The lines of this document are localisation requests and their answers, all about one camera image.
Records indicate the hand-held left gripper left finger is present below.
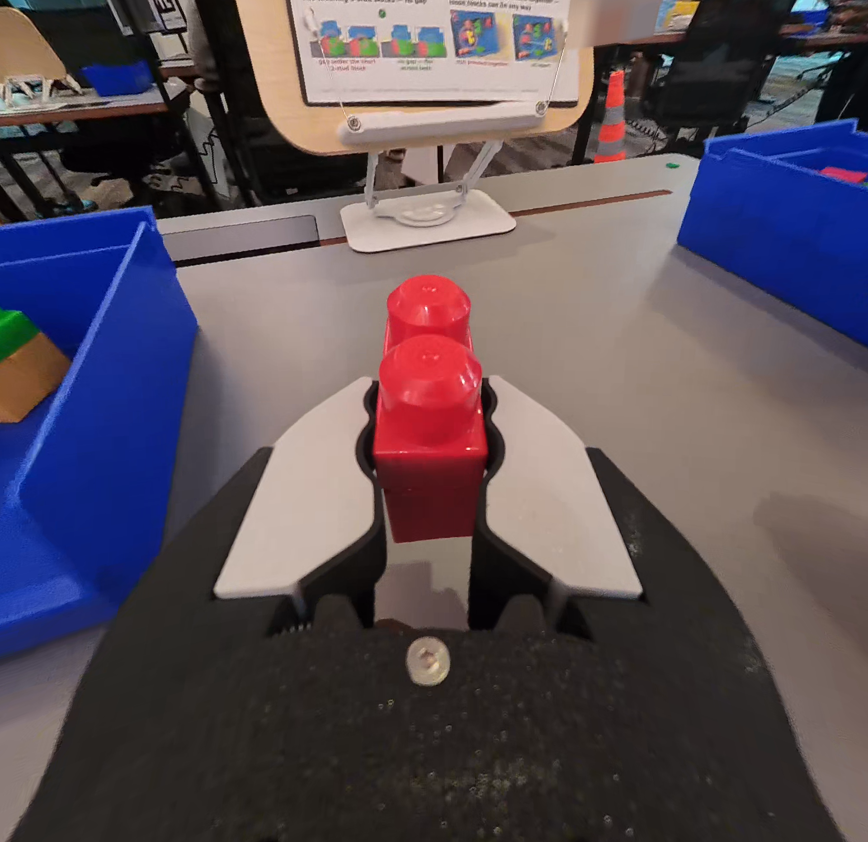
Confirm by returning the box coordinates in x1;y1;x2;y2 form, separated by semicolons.
215;377;389;601

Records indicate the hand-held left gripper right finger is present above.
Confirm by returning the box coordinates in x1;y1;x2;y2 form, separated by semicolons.
472;377;644;601

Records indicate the red double toy block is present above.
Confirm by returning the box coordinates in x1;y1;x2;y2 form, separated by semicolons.
373;275;489;542

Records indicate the blue plastic bin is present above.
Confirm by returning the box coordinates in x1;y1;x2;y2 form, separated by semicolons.
679;121;868;348
0;208;199;660

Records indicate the pile of colourful toy blocks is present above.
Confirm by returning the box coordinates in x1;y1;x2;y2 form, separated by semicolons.
0;311;71;422

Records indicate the white document stand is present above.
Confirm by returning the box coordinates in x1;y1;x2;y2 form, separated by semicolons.
340;103;550;253

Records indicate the orange traffic cone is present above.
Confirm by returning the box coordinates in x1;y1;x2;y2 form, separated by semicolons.
594;69;629;162

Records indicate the wooden clipboard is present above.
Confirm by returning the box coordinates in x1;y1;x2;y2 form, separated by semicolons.
228;0;595;155

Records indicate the small blue tray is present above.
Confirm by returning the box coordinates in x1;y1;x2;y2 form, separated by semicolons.
82;62;154;97

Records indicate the printed instruction sheet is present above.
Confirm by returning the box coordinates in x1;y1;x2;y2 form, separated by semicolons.
285;0;577;106

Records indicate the black office chair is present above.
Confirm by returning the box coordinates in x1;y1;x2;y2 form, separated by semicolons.
661;0;801;137

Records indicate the tan moulded chair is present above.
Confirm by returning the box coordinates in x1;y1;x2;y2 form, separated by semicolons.
0;8;80;108

